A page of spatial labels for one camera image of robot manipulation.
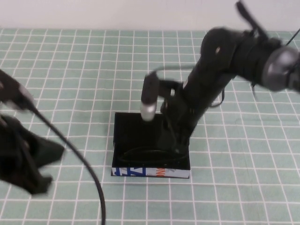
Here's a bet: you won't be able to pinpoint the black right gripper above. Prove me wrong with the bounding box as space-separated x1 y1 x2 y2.
157 79 203 154

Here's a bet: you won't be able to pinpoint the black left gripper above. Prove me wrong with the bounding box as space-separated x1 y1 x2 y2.
0 114 66 195

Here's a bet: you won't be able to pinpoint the black sunglasses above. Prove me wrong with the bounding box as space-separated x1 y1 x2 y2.
118 145 186 165

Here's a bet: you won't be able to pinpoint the black glasses case printed front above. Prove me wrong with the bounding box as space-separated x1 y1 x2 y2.
110 112 191 180

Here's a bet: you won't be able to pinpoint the black zip tie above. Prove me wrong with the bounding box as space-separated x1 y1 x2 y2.
250 82 259 99
287 29 300 45

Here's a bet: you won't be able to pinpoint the green checkered tablecloth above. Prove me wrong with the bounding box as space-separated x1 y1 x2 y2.
0 28 300 225

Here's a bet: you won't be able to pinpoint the thick black left camera cable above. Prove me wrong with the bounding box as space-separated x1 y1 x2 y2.
27 100 107 225

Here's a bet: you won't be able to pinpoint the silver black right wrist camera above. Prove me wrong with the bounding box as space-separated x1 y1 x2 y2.
140 72 160 122

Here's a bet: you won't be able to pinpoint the black right camera cable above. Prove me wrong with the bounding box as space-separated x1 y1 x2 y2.
152 65 226 108

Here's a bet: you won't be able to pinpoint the black velcro strap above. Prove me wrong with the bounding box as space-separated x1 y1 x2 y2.
235 0 270 39

